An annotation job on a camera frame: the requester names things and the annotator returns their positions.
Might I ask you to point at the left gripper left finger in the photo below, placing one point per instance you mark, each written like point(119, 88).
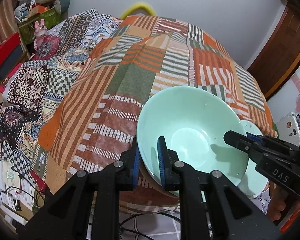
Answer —
point(86, 203)

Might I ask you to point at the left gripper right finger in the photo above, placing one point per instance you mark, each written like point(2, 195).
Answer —
point(211, 206)

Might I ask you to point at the mint green plate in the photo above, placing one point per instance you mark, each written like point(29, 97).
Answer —
point(252, 184)

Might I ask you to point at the mint green bowl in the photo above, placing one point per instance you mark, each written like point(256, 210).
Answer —
point(193, 123)

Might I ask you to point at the person's right hand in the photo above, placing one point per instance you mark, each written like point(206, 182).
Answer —
point(277, 203)

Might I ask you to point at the orange striped patchwork blanket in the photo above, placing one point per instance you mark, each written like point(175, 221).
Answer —
point(94, 101)

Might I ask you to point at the brown wooden door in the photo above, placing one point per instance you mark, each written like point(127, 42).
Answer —
point(280, 57)

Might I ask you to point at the blue patterned patchwork quilt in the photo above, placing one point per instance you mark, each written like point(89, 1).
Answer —
point(35, 91)

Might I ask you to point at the red box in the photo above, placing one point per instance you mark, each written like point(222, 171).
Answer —
point(8, 46)

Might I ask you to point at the pink bunny toy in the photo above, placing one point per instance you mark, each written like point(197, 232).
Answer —
point(39, 33)

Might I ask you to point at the green cardboard box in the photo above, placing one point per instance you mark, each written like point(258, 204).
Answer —
point(27, 27)

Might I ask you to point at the yellow curved tube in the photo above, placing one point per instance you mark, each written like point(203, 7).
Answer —
point(138, 6)

